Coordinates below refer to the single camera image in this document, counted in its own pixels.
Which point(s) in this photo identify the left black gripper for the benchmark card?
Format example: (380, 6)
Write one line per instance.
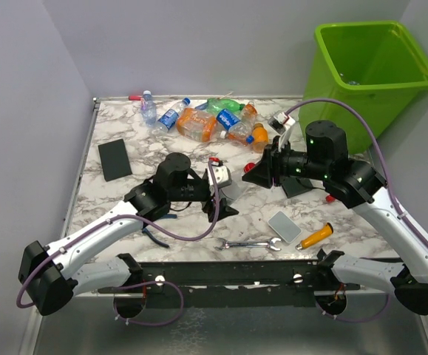
(225, 210)

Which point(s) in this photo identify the green plastic bin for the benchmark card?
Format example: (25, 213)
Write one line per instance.
(383, 57)

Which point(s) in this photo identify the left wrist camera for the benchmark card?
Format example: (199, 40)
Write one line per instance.
(219, 173)

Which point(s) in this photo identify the right black foam pad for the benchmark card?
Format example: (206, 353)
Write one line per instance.
(294, 186)

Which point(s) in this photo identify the orange label bottle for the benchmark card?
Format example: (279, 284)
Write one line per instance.
(248, 114)
(197, 125)

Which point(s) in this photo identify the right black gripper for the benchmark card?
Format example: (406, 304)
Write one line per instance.
(266, 172)

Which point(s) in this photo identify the orange screwdriver handle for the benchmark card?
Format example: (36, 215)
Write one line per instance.
(316, 237)

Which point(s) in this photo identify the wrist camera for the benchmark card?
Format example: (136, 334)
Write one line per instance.
(282, 123)
(219, 173)

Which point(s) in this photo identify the blue label bottle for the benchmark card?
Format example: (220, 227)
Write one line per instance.
(167, 121)
(236, 130)

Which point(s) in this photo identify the small clear bottle back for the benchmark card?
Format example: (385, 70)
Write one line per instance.
(148, 109)

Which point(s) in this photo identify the green sprite bottle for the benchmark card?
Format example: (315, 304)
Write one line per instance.
(215, 105)

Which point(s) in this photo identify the grey rectangular sharpening stone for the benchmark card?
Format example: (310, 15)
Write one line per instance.
(284, 227)

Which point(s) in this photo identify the orange label bottle back right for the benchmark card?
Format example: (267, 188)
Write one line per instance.
(248, 114)

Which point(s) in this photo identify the left black foam pad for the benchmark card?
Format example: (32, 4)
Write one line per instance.
(114, 160)

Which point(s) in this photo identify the black foam pad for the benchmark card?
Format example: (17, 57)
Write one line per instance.
(114, 160)
(294, 186)

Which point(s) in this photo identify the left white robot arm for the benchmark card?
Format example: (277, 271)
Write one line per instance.
(53, 274)

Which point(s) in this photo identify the orange label bottle centre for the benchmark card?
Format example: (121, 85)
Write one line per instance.
(197, 125)

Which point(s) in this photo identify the black base frame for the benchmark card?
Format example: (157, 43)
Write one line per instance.
(230, 285)

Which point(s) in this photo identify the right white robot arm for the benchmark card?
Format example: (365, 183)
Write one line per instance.
(361, 188)

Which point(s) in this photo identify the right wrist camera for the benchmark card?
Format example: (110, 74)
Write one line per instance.
(282, 123)

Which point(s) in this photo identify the silver open-end wrench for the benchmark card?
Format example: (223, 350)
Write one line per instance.
(267, 244)

